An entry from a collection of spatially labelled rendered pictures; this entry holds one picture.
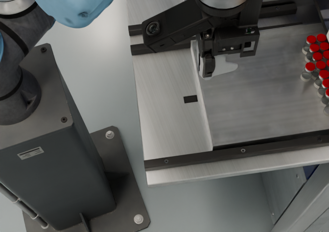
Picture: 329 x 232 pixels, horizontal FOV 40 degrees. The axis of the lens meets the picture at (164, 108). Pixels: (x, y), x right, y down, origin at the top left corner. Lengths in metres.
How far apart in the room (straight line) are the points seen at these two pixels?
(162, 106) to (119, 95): 1.05
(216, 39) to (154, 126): 0.37
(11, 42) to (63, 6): 0.55
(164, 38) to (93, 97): 1.42
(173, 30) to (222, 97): 0.39
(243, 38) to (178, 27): 0.09
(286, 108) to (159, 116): 0.27
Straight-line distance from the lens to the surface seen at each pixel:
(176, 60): 1.04
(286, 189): 1.45
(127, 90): 2.03
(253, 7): 0.62
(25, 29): 1.02
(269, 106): 0.99
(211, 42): 0.64
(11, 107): 1.09
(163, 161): 0.90
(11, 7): 0.99
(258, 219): 1.82
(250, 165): 0.93
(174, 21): 0.63
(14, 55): 1.01
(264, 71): 1.03
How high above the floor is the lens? 1.74
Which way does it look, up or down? 62 degrees down
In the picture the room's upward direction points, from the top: 6 degrees counter-clockwise
